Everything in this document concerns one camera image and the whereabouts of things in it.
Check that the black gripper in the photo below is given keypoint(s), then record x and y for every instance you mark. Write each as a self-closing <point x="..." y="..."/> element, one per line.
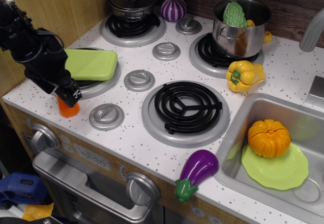
<point x="47" y="69"/>

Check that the orange toy carrot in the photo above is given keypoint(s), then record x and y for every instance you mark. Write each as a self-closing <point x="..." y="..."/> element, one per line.
<point x="66" y="111"/>

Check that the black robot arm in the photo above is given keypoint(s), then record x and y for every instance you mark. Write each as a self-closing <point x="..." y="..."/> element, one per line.
<point x="18" y="34"/>

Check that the green plastic cutting board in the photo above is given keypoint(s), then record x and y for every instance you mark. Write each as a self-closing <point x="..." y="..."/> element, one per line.
<point x="91" y="65"/>

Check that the front left stove burner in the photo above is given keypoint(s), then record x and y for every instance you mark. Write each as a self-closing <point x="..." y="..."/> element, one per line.
<point x="91" y="89"/>

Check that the stove burner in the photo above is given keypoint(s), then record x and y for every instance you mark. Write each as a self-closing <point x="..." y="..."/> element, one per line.
<point x="91" y="89"/>
<point x="204" y="57"/>
<point x="185" y="114"/>
<point x="133" y="34"/>

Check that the silver top knob front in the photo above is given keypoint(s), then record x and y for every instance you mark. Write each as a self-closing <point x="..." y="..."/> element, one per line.
<point x="106" y="117"/>

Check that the silver oven knob left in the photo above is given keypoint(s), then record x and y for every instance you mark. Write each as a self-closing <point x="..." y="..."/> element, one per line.
<point x="43" y="138"/>

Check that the silver oven knob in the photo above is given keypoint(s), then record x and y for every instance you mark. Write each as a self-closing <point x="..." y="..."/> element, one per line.
<point x="141" y="190"/>
<point x="43" y="138"/>

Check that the silver top knob lower middle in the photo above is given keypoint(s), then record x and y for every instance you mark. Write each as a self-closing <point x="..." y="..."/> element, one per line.
<point x="139" y="80"/>

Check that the back left stove burner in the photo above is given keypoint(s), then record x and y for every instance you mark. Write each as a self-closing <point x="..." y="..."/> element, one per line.
<point x="133" y="34"/>

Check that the silver top knob upper middle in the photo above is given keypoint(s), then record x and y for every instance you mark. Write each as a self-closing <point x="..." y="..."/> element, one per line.
<point x="166" y="51"/>

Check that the blue plastic object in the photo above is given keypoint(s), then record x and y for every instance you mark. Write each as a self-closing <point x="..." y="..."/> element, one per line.
<point x="22" y="188"/>

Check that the small pot with glass lid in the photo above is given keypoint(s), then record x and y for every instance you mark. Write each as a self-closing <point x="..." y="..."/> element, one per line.
<point x="132" y="10"/>

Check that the front right stove burner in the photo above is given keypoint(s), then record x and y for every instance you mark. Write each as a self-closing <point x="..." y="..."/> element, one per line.
<point x="185" y="114"/>

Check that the silver oven knob right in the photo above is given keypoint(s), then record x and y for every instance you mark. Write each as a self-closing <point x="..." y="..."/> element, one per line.
<point x="141" y="190"/>

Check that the yellow cloth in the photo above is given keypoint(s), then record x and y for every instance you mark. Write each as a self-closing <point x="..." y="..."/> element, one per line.
<point x="37" y="211"/>

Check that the purple striped toy onion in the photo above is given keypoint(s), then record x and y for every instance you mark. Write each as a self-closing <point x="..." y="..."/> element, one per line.
<point x="173" y="10"/>

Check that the back right stove burner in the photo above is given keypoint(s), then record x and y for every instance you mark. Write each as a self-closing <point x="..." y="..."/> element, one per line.
<point x="204" y="57"/>

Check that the silver top knob back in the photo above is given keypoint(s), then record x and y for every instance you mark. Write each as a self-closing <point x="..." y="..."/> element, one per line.
<point x="188" y="26"/>

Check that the purple toy eggplant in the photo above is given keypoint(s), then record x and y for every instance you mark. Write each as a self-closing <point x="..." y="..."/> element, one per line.
<point x="201" y="165"/>

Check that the steel sink basin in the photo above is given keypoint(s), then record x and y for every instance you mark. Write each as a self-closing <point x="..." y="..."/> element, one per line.
<point x="306" y="132"/>

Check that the yellow toy bell pepper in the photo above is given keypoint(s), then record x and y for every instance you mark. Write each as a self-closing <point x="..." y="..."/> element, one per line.
<point x="243" y="75"/>

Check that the green toy bitter gourd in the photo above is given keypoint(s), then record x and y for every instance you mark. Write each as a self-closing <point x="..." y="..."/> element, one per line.
<point x="234" y="15"/>

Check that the tall steel pot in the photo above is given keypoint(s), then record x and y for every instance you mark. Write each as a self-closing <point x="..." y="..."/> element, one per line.
<point x="240" y="42"/>

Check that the orange toy pumpkin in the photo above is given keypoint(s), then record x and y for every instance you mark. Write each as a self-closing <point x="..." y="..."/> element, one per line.
<point x="269" y="138"/>

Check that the small yellow toy behind pot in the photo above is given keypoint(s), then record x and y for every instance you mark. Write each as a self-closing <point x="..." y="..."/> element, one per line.
<point x="267" y="37"/>

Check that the light green plate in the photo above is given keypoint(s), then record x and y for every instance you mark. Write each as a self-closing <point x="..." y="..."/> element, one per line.
<point x="281" y="173"/>

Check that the silver faucet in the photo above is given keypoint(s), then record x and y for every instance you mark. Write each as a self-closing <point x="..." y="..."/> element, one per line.
<point x="312" y="33"/>

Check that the silver oven door handle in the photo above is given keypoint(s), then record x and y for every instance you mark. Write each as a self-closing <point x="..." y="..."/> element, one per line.
<point x="89" y="196"/>

